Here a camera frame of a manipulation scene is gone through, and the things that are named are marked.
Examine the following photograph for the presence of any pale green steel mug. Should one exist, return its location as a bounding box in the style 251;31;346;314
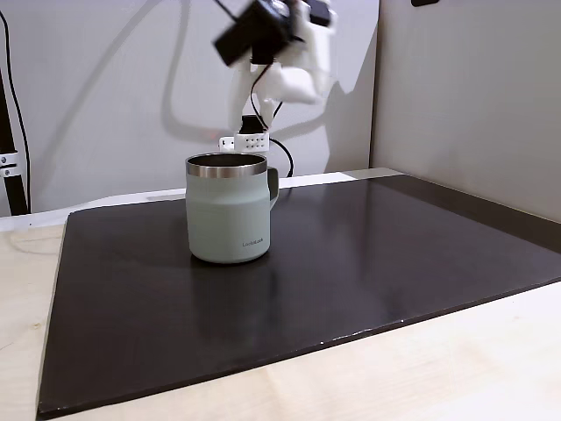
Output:
184;152;281;265

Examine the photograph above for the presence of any black stand pole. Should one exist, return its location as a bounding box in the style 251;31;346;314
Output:
0;65;30;217

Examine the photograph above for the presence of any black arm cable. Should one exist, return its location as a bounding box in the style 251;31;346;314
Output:
249;65;295;179

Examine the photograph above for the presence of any thin black hanging cable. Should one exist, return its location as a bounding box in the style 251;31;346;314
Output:
0;8;32;216

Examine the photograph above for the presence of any white pole clamp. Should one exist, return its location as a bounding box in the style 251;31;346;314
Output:
0;152;20;178

